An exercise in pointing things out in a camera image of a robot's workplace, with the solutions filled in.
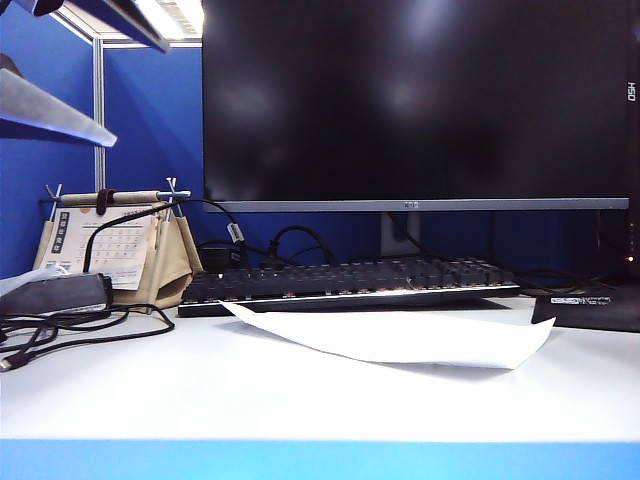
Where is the black cable with white tag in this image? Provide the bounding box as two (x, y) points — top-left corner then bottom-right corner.
(82, 198), (242, 275)

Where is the large black computer monitor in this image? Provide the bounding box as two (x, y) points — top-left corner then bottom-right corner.
(201, 0), (630, 213)

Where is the black mechanical keyboard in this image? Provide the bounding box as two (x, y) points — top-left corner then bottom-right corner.
(178, 255), (522, 318)

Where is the black looped cable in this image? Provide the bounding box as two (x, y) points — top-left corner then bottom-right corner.
(259, 225), (337, 267)

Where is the thin black desk cable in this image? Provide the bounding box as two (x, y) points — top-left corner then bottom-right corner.
(488, 209), (617, 297)

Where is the black power adapter brick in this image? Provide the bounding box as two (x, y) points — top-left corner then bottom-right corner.
(0, 272), (114, 317)

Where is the aluminium partition post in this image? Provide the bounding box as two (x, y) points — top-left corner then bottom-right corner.
(93, 36), (108, 194)

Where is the small black hub box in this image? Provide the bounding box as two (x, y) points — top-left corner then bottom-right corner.
(198, 243), (242, 274)

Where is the white calendar card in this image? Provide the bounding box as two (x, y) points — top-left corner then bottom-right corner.
(42, 206), (162, 292)

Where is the black mouse pad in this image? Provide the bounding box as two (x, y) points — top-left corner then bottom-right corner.
(530, 279), (640, 334)

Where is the black HSD monitor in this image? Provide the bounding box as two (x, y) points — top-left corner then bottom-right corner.
(597, 0), (640, 282)

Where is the grey monitor stand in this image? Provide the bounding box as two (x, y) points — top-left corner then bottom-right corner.
(382, 210), (424, 259)

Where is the beige desk calendar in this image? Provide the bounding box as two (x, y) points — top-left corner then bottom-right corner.
(32, 188), (204, 307)

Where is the black adapter cable with plug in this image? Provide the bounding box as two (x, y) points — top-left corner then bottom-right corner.
(0, 303), (177, 372)

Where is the white wrinkled paper sheet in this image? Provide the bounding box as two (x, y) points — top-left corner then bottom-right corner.
(219, 299), (557, 372)

